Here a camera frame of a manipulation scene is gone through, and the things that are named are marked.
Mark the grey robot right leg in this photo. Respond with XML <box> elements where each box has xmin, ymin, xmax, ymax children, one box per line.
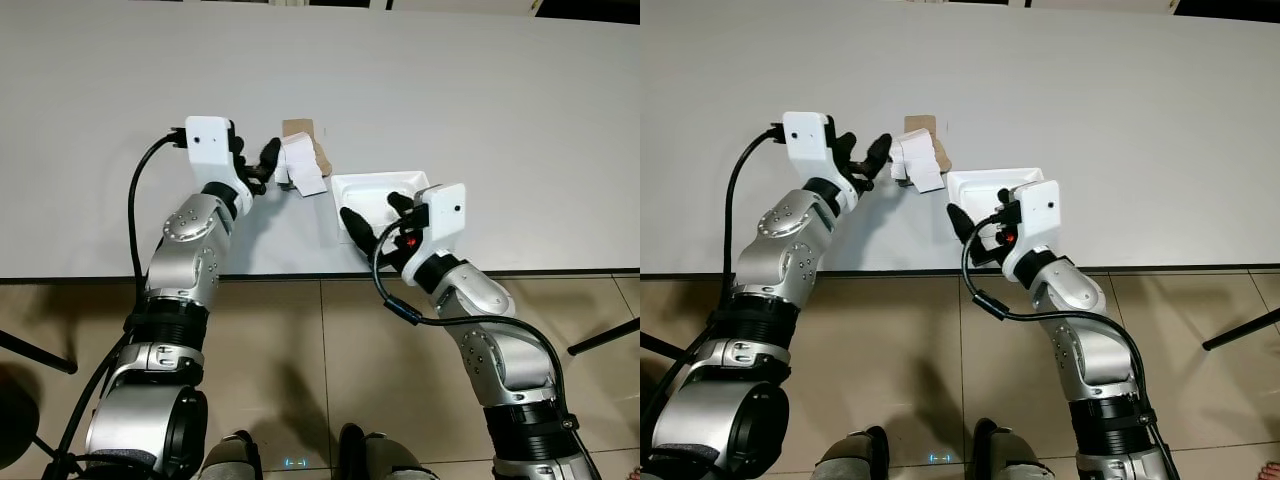
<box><xmin>338</xmin><ymin>423</ymin><xmax>441</xmax><ymax>480</ymax></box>
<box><xmin>972</xmin><ymin>418</ymin><xmax>1056</xmax><ymax>480</ymax></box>

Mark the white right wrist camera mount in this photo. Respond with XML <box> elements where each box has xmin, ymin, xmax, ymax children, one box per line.
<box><xmin>1003</xmin><ymin>180</ymin><xmax>1062</xmax><ymax>276</ymax></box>
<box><xmin>405</xmin><ymin>183</ymin><xmax>469</xmax><ymax>283</ymax></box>

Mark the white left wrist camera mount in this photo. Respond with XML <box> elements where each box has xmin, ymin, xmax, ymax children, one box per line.
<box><xmin>782</xmin><ymin>111</ymin><xmax>839</xmax><ymax>186</ymax></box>
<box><xmin>185</xmin><ymin>116</ymin><xmax>247</xmax><ymax>191</ymax></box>

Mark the white paper trash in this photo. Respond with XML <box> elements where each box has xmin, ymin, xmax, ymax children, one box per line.
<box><xmin>275</xmin><ymin>132</ymin><xmax>335</xmax><ymax>198</ymax></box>
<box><xmin>890</xmin><ymin>130</ymin><xmax>953</xmax><ymax>195</ymax></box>

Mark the black table leg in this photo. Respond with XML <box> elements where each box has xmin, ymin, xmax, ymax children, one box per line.
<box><xmin>640</xmin><ymin>333</ymin><xmax>686</xmax><ymax>361</ymax></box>
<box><xmin>1202</xmin><ymin>306</ymin><xmax>1280</xmax><ymax>351</ymax></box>
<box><xmin>0</xmin><ymin>330</ymin><xmax>79</xmax><ymax>376</ymax></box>
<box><xmin>568</xmin><ymin>318</ymin><xmax>641</xmax><ymax>357</ymax></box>

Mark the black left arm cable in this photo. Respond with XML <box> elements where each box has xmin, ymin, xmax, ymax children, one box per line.
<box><xmin>40</xmin><ymin>126</ymin><xmax>191</xmax><ymax>480</ymax></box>
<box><xmin>640</xmin><ymin>123</ymin><xmax>791</xmax><ymax>480</ymax></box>

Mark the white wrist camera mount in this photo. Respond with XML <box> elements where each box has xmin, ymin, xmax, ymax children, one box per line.
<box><xmin>405</xmin><ymin>183</ymin><xmax>469</xmax><ymax>283</ymax></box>
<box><xmin>782</xmin><ymin>111</ymin><xmax>839</xmax><ymax>186</ymax></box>
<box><xmin>1003</xmin><ymin>180</ymin><xmax>1062</xmax><ymax>276</ymax></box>
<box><xmin>185</xmin><ymin>116</ymin><xmax>247</xmax><ymax>191</ymax></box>

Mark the white foam tray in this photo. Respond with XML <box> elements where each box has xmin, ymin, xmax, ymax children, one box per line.
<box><xmin>946</xmin><ymin>168</ymin><xmax>1041</xmax><ymax>241</ymax></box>
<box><xmin>331</xmin><ymin>172</ymin><xmax>433</xmax><ymax>246</ymax></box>

